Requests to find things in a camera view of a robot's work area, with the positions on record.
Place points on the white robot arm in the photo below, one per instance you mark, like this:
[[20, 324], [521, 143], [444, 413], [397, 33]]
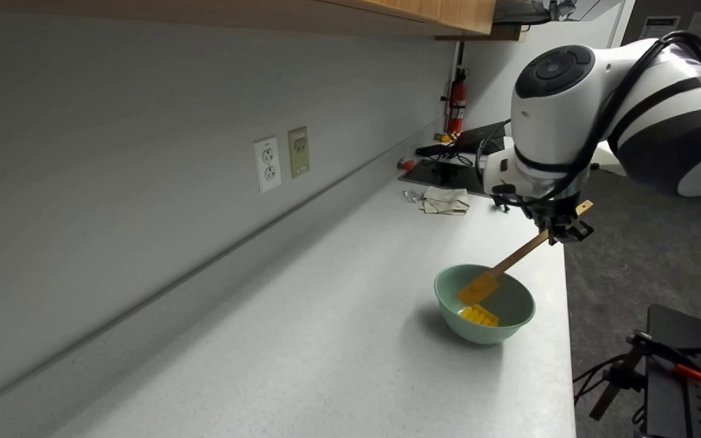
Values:
[[640, 100]]

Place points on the wooden upper cabinet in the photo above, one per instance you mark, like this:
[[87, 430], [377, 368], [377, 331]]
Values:
[[444, 20]]

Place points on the red fire extinguisher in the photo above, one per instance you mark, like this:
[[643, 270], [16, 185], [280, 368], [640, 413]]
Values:
[[457, 99]]

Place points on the beige wall switch plate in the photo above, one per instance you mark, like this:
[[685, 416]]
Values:
[[297, 151]]

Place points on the mint green bowl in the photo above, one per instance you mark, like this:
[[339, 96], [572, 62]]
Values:
[[511, 304]]

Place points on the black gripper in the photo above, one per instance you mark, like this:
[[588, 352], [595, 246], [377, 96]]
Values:
[[562, 220]]

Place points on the orange handled black clamp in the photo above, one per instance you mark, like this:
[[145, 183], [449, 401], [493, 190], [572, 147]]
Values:
[[625, 368]]

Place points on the white wall power outlet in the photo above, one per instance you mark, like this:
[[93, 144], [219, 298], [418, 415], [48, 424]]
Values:
[[269, 164]]

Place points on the yellow food pieces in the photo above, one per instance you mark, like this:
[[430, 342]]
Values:
[[477, 315]]

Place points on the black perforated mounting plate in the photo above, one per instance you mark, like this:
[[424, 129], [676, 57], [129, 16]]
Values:
[[673, 402]]

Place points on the crumpled beige cloth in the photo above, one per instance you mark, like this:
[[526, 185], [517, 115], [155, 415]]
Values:
[[437, 201]]

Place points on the wooden spatula with yellow blade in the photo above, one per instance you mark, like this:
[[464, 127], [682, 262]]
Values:
[[487, 284]]

